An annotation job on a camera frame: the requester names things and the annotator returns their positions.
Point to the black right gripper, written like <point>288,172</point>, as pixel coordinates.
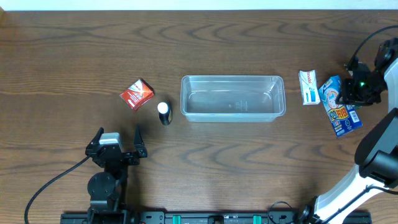
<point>347,94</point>

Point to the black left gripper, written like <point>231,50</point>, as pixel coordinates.
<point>123,155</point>

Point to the blue fever patch box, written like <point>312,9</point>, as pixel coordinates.
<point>343,118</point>

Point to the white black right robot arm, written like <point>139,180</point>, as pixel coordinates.
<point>375,168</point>

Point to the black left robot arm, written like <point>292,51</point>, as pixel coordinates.
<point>107,188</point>

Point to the clear plastic container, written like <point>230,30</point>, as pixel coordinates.
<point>232,98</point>

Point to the red packet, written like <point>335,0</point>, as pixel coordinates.
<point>137,94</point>

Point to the white small carton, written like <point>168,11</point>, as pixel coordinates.
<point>308,87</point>

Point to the black bottle white cap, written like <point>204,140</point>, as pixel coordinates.
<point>165,113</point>

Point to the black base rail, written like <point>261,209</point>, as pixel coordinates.
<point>181,218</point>

